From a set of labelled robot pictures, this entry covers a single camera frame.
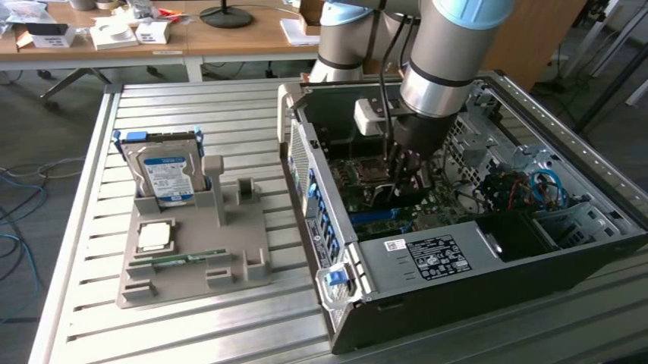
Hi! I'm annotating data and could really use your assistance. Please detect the grey power supply unit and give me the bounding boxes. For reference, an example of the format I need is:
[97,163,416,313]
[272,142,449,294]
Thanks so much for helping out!
[353,221,503,293]

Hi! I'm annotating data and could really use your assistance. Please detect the clear plastic bag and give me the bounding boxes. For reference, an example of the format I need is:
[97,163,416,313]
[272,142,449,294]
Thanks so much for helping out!
[0,0,56,24]

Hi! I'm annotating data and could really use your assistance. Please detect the wooden cabinet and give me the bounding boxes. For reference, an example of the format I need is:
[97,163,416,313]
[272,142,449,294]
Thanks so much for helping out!
[480,0,588,92]

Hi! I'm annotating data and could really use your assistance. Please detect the blue wire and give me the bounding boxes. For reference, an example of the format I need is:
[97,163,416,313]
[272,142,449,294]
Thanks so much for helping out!
[531,168,571,209]

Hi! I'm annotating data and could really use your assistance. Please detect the brown cardboard box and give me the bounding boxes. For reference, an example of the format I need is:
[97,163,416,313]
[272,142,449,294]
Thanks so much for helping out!
[298,0,325,27]

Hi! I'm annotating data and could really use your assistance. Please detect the small white labelled box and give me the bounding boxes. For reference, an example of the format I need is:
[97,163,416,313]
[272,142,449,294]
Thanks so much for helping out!
[135,21,173,46]

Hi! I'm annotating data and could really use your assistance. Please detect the white table leg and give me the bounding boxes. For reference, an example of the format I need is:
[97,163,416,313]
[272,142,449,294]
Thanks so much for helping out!
[626,77,648,107]

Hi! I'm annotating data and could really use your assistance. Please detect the hard disk with blue caddy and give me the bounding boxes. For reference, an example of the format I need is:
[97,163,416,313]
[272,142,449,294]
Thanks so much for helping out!
[114,128,205,208]

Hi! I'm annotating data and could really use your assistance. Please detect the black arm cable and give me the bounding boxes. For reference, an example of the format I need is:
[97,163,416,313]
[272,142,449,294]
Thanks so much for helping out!
[372,0,396,156]
[382,13,421,83]

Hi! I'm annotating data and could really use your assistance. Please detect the grey plastic parts rack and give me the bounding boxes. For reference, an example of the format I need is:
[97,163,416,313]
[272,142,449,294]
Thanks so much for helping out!
[115,154,278,310]

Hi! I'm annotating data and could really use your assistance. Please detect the blue floor cable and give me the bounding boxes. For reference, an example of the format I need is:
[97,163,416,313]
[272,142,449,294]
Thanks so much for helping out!
[0,172,50,323]

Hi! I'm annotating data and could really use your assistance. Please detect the black flat device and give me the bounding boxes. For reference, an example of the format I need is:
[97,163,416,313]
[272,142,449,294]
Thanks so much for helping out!
[24,23,70,37]

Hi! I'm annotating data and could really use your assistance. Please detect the green RAM stick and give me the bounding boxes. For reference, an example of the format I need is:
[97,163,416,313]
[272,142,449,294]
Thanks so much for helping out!
[129,248,229,268]

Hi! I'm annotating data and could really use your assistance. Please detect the flat white box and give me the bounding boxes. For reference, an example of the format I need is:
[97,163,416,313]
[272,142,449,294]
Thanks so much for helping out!
[90,17,141,51]

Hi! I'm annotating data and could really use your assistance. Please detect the blue expansion slot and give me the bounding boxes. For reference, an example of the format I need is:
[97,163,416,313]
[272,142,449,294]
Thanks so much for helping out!
[350,209,400,225]

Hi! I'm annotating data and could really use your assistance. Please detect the black wire bundle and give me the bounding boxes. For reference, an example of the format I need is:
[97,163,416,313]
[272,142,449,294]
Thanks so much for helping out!
[479,172,533,212]

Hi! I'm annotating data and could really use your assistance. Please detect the red wire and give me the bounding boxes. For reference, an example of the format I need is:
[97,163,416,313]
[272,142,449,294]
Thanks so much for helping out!
[512,180,533,204]

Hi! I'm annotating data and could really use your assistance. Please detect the silver CPU chip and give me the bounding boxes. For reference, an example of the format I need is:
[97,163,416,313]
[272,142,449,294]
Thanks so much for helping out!
[137,223,174,251]

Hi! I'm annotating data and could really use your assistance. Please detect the white box with label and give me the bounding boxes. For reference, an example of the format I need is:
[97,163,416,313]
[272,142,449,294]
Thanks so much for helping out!
[30,32,78,49]

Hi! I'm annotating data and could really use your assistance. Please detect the green motherboard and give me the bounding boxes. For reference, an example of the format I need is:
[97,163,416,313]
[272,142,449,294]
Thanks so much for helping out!
[324,140,488,242]

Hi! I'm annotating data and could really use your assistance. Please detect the blue release latch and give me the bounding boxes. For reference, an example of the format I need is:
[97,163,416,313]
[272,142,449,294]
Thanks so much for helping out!
[324,267,350,285]

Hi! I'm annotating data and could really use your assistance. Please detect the white tape roll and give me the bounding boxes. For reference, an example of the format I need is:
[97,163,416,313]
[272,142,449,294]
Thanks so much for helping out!
[99,22,135,42]

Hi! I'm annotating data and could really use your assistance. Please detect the open black PC case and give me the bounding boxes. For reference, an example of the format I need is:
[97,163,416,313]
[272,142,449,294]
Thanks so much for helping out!
[277,70,648,356]

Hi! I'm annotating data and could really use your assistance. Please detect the grey floor cable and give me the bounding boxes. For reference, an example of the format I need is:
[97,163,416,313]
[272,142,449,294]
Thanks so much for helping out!
[0,157,86,179]

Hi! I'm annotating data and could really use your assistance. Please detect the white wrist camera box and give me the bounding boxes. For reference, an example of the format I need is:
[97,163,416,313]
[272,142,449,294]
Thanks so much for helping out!
[353,99,400,136]

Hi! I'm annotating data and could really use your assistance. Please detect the silver disk bay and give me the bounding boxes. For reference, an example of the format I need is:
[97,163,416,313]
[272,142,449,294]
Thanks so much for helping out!
[531,202,627,249]

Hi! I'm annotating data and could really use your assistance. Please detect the orange red packets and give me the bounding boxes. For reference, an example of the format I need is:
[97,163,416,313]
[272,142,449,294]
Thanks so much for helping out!
[157,6,190,24]

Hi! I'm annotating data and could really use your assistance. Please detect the graphics card with metal bracket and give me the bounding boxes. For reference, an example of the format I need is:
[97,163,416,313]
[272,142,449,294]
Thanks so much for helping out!
[344,176,437,209]

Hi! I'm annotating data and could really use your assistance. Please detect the clear parts packet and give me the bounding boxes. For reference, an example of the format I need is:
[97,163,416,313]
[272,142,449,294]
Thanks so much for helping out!
[123,0,157,20]

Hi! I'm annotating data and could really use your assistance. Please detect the metal CPU socket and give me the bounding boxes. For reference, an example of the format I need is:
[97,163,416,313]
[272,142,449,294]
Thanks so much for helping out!
[352,157,392,183]

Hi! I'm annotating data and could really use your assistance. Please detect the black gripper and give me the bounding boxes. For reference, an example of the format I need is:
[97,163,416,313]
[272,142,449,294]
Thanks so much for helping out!
[393,109,460,157]

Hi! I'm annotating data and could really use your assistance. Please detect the white paper stack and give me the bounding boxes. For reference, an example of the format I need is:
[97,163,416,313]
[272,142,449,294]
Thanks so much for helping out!
[280,17,321,46]

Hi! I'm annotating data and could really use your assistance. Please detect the black round lamp base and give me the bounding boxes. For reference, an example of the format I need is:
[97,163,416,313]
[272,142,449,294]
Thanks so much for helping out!
[199,0,254,30]

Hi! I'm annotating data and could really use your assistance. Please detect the wooden office desk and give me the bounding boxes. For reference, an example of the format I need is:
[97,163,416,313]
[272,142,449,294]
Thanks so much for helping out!
[0,0,465,83]

